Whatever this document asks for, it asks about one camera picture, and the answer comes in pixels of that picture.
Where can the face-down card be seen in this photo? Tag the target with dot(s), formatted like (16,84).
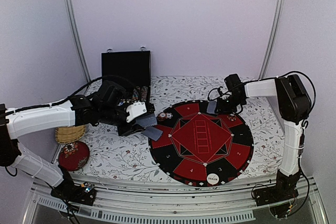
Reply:
(153,133)
(211,107)

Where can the aluminium frame post left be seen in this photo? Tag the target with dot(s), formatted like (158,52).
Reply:
(76,38)

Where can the white blue dealer button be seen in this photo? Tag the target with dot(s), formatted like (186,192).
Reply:
(212,179)

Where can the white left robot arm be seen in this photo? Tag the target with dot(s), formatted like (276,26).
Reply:
(112,104)

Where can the red floral round cushion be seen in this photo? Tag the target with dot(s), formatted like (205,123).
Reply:
(74,156)

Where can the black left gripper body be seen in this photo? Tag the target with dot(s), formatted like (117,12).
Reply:
(129,129)

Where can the red black small chip stack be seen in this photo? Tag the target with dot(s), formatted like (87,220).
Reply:
(232,117)

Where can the black poker chip case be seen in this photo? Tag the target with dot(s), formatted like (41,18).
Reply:
(129,69)

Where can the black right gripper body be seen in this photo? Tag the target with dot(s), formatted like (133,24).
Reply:
(230,106)

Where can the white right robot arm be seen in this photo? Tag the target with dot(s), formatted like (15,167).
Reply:
(294,105)

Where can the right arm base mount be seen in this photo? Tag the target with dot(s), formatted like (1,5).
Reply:
(283,194)

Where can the red orange chip stack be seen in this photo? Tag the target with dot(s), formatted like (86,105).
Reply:
(162,116)

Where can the woven bamboo tray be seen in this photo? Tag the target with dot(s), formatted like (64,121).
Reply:
(66,135)

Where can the far right chip row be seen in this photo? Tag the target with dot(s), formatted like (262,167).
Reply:
(144,91)

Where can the white black chip stack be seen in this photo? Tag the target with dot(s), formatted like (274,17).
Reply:
(169,115)

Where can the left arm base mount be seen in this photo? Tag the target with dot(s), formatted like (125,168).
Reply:
(84,193)

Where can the blue playing card deck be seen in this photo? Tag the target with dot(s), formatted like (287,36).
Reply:
(146,120)

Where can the round red black poker mat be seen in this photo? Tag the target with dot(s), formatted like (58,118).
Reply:
(195,144)

